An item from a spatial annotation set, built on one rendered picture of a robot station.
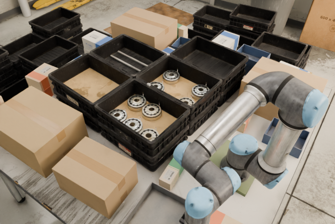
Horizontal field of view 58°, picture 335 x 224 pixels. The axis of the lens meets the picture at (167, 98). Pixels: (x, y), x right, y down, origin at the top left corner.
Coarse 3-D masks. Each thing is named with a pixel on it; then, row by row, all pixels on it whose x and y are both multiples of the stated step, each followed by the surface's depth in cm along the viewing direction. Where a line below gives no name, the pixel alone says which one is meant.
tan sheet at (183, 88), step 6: (162, 78) 186; (180, 78) 186; (168, 84) 182; (174, 84) 182; (180, 84) 182; (186, 84) 182; (192, 84) 182; (168, 90) 178; (174, 90) 178; (180, 90) 178; (186, 90) 178; (174, 96) 174; (180, 96) 174; (186, 96) 174
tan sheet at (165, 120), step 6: (126, 102) 170; (120, 108) 167; (126, 108) 167; (132, 114) 163; (138, 114) 163; (162, 114) 163; (168, 114) 163; (144, 120) 160; (156, 120) 160; (162, 120) 160; (168, 120) 160; (174, 120) 160; (144, 126) 157; (150, 126) 157; (156, 126) 157; (162, 126) 157
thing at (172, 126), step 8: (136, 80) 169; (120, 88) 164; (152, 88) 164; (96, 104) 155; (104, 112) 150; (184, 112) 150; (112, 120) 148; (176, 120) 146; (128, 128) 142; (168, 128) 142; (136, 136) 140; (160, 136) 139; (152, 144) 136
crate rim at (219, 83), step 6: (162, 60) 183; (180, 60) 183; (192, 66) 179; (144, 72) 174; (204, 72) 174; (138, 78) 170; (216, 78) 170; (216, 84) 166; (210, 90) 163; (168, 96) 159; (204, 96) 159; (180, 102) 156; (198, 102) 156; (192, 108) 153
